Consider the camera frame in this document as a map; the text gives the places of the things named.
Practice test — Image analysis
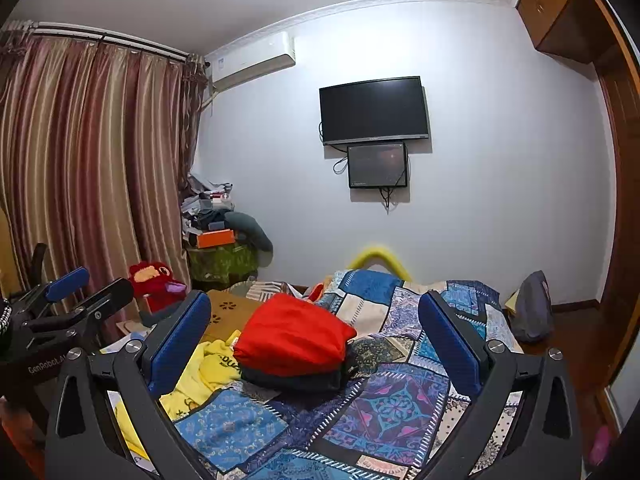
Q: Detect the curtain rod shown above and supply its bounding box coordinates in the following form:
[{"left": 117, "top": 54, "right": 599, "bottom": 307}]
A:
[{"left": 0, "top": 20, "right": 209, "bottom": 64}]

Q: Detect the striped brown curtain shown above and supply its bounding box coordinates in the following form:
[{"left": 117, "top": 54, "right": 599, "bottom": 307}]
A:
[{"left": 0, "top": 22, "right": 211, "bottom": 361}]

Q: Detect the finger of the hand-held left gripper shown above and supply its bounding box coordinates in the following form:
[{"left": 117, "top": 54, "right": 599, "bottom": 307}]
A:
[
  {"left": 7, "top": 266, "right": 92, "bottom": 317},
  {"left": 25, "top": 277, "right": 135, "bottom": 333}
]

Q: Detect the yellow printed blanket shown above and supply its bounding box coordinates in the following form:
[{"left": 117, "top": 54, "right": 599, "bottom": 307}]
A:
[{"left": 112, "top": 330, "right": 247, "bottom": 463}]

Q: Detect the red jacket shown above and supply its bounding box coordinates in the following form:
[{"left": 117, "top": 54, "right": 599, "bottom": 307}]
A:
[{"left": 233, "top": 293, "right": 358, "bottom": 379}]

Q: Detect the white air conditioner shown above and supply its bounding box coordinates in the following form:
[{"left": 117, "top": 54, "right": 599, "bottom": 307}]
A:
[{"left": 206, "top": 31, "right": 297, "bottom": 94}]

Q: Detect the grey backpack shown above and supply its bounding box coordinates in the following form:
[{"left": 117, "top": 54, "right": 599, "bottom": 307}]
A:
[{"left": 510, "top": 270, "right": 555, "bottom": 345}]

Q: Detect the pile of papers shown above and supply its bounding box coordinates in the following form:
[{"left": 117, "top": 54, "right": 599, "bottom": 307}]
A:
[{"left": 180, "top": 174, "right": 236, "bottom": 241}]

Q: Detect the blue patchwork bedsheet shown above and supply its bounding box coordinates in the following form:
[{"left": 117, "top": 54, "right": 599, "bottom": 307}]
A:
[{"left": 162, "top": 269, "right": 526, "bottom": 480}]

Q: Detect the black monitor cable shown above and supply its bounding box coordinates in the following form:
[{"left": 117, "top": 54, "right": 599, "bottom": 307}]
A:
[{"left": 379, "top": 185, "right": 402, "bottom": 214}]

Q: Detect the pink slipper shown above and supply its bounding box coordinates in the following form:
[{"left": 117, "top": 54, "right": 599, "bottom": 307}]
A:
[{"left": 588, "top": 425, "right": 614, "bottom": 467}]

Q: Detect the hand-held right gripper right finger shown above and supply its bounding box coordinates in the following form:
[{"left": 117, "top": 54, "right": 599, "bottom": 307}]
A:
[{"left": 414, "top": 290, "right": 587, "bottom": 480}]

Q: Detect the black wall television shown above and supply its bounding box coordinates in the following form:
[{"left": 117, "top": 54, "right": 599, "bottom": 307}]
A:
[{"left": 319, "top": 76, "right": 431, "bottom": 146}]

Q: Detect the grey-green neck pillow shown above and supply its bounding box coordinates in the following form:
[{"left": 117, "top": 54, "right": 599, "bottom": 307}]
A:
[{"left": 222, "top": 210, "right": 275, "bottom": 254}]

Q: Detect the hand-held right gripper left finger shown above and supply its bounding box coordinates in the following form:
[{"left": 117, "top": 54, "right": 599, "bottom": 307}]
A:
[{"left": 45, "top": 290, "right": 222, "bottom": 480}]

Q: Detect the yellow foam tube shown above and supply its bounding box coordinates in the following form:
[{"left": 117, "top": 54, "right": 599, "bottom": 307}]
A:
[{"left": 347, "top": 245, "right": 414, "bottom": 281}]

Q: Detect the green patterned box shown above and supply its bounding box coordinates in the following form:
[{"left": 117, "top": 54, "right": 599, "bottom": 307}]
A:
[{"left": 187, "top": 242, "right": 259, "bottom": 287}]

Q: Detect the blue denim garment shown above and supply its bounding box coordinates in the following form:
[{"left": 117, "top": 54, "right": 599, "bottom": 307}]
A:
[{"left": 241, "top": 357, "right": 348, "bottom": 394}]

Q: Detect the red plush toy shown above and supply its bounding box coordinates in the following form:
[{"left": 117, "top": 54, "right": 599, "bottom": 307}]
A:
[{"left": 128, "top": 260, "right": 189, "bottom": 314}]

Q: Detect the small wall monitor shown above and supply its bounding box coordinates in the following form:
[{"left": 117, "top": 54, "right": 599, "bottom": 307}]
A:
[{"left": 346, "top": 142, "right": 409, "bottom": 190}]

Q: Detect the brown wooden wardrobe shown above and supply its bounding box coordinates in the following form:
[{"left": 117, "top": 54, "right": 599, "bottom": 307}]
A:
[{"left": 515, "top": 0, "right": 640, "bottom": 461}]

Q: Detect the orange box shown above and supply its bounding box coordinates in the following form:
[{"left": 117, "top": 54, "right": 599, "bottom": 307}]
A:
[{"left": 196, "top": 228, "right": 236, "bottom": 250}]

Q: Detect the black frame bar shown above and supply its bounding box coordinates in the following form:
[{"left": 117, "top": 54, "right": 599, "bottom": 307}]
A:
[{"left": 30, "top": 242, "right": 51, "bottom": 291}]

